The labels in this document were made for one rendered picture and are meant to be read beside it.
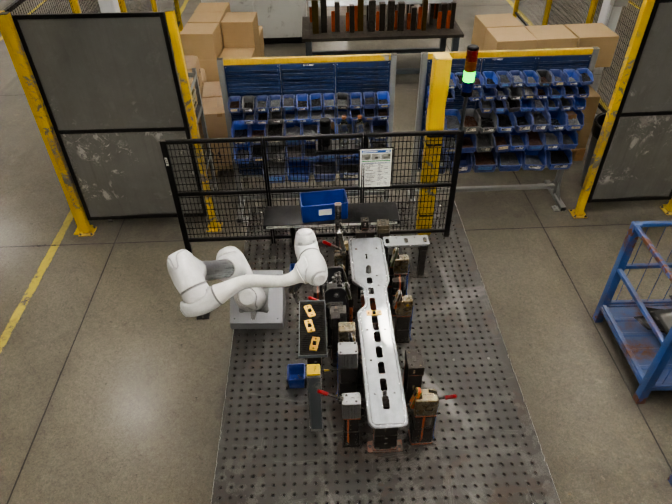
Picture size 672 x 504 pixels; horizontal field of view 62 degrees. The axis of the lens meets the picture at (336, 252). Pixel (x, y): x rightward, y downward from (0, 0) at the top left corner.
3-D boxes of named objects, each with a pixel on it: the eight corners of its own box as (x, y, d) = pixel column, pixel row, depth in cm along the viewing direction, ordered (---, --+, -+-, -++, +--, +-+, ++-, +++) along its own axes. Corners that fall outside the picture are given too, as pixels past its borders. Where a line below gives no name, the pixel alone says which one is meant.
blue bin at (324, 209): (348, 218, 370) (348, 202, 361) (302, 223, 367) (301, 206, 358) (344, 204, 382) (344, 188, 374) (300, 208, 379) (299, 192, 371)
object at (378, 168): (391, 187, 377) (394, 146, 357) (358, 188, 376) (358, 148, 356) (391, 185, 378) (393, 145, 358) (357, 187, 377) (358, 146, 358)
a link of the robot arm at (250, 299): (247, 316, 332) (240, 317, 310) (233, 288, 333) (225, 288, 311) (271, 303, 332) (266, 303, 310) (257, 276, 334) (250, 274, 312)
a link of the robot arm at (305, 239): (292, 252, 267) (299, 269, 257) (290, 226, 257) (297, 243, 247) (314, 247, 269) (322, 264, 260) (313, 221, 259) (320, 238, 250)
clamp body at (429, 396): (436, 446, 280) (444, 403, 256) (407, 447, 279) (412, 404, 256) (432, 427, 288) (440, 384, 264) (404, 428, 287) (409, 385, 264)
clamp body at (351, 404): (362, 449, 279) (363, 406, 255) (340, 450, 278) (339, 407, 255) (361, 431, 286) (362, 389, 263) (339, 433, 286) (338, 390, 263)
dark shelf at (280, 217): (400, 224, 369) (400, 220, 367) (263, 229, 367) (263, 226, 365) (395, 204, 386) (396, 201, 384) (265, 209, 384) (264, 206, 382)
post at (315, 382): (324, 431, 287) (321, 378, 258) (309, 431, 287) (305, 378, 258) (324, 418, 292) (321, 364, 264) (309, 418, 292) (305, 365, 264)
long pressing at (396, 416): (415, 427, 255) (415, 425, 254) (366, 429, 255) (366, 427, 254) (382, 237, 361) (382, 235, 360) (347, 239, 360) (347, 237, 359)
